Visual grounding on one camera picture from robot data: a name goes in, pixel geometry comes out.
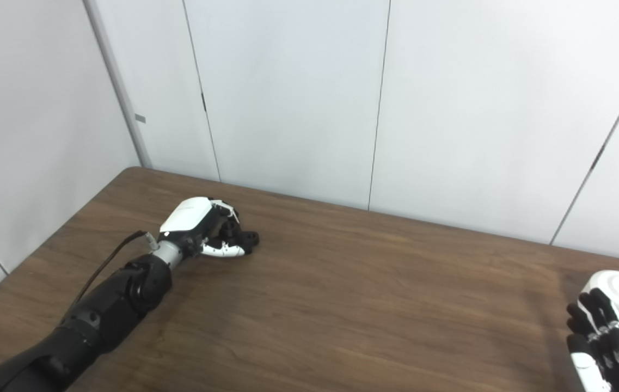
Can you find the black wall seam clip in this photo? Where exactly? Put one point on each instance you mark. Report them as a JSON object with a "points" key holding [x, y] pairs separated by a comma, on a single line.
{"points": [[203, 102], [596, 158]]}

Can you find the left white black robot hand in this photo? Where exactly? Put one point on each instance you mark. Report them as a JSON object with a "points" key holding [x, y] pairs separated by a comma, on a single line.
{"points": [[187, 215]]}

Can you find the grey wall corner post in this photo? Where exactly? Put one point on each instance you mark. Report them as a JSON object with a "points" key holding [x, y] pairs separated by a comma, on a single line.
{"points": [[118, 92]]}

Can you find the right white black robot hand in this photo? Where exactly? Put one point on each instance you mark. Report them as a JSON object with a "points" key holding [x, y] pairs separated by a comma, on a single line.
{"points": [[608, 354]]}

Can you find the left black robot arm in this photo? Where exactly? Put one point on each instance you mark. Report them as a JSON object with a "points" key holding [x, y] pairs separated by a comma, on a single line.
{"points": [[97, 318]]}

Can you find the black flanged holder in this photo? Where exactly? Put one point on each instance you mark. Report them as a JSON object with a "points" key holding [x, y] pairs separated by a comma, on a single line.
{"points": [[246, 238]]}

